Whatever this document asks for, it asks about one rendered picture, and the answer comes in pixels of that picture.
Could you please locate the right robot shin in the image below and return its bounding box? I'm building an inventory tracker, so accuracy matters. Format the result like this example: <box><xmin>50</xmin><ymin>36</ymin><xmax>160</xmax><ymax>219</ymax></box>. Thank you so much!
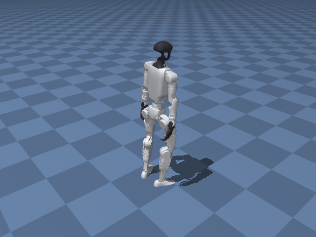
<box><xmin>159</xmin><ymin>150</ymin><xmax>173</xmax><ymax>182</ymax></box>

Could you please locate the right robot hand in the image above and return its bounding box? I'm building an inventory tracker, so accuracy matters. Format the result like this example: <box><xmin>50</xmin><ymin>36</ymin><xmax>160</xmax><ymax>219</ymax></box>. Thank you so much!
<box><xmin>161</xmin><ymin>121</ymin><xmax>175</xmax><ymax>141</ymax></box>

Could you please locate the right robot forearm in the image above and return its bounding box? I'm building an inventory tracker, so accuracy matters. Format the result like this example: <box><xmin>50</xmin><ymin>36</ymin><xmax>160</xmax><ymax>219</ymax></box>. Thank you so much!
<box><xmin>168</xmin><ymin>98</ymin><xmax>179</xmax><ymax>127</ymax></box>

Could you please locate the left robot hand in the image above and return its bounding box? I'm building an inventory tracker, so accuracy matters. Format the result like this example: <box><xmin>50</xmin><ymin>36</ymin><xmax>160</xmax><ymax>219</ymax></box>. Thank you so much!
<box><xmin>140</xmin><ymin>101</ymin><xmax>148</xmax><ymax>120</ymax></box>

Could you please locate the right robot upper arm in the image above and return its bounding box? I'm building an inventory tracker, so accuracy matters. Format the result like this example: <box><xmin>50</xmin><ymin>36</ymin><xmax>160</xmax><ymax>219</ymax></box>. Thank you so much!
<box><xmin>165</xmin><ymin>71</ymin><xmax>178</xmax><ymax>105</ymax></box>

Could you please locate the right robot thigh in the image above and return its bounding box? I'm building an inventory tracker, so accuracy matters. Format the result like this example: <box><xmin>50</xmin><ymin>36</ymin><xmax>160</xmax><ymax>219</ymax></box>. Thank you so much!
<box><xmin>159</xmin><ymin>114</ymin><xmax>176</xmax><ymax>157</ymax></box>

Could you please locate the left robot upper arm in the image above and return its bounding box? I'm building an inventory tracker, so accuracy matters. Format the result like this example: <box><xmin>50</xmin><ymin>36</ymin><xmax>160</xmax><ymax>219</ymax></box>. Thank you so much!
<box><xmin>143</xmin><ymin>61</ymin><xmax>153</xmax><ymax>89</ymax></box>

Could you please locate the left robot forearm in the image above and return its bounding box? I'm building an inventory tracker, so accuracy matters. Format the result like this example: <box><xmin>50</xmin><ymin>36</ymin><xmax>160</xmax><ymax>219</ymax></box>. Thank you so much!
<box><xmin>141</xmin><ymin>87</ymin><xmax>149</xmax><ymax>106</ymax></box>

